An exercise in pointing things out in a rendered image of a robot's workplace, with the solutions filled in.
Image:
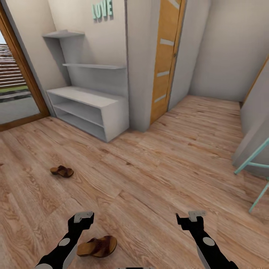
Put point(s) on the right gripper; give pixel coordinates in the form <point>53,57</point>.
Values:
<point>186,224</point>

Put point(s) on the decorative sign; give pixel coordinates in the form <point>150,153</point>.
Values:
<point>101,9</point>

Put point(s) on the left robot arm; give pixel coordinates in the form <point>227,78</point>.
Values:
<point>62,256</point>

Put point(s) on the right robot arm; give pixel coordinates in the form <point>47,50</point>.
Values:
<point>207,248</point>

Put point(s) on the sandal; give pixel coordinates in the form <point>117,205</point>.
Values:
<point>99,248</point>
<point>63,171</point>

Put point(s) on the standing mirror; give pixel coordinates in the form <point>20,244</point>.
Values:
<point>260,208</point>

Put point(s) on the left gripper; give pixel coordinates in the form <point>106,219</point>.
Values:
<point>83,225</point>

